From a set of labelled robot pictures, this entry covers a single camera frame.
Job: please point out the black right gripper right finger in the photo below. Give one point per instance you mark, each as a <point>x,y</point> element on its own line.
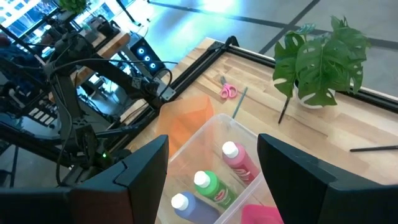
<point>298,186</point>

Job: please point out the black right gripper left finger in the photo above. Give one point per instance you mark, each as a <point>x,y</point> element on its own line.
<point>133,186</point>

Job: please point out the pink paint bottle white cap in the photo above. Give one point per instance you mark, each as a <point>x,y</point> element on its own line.
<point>241,163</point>

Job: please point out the purple paint bottle white cap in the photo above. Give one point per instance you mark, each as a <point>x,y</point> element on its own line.
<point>196,211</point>

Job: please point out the black paint brush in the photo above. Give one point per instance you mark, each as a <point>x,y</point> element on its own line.
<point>283,110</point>

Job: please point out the green paint bottle white cap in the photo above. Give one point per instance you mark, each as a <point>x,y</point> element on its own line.
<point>214,188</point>

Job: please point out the orange dark paint brush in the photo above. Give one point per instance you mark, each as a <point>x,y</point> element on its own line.
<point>373,148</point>

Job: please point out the pink translucent plastic bin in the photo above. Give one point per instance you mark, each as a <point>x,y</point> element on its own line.
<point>258,214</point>

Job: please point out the orange translucent plastic bin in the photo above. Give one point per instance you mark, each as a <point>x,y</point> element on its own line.
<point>186,118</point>

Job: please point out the background wooden table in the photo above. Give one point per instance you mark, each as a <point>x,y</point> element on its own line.
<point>115,43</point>

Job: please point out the clear plastic bin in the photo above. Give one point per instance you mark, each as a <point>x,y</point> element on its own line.
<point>202,146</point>

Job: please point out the background green plant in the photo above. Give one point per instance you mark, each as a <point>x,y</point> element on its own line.
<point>73,4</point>

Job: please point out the green potted monstera plant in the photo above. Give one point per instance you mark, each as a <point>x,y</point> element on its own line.
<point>320,68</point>

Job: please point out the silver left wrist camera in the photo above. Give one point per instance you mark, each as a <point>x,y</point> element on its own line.
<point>168,92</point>

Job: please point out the black aluminium table frame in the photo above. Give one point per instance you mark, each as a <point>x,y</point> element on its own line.
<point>196,69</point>

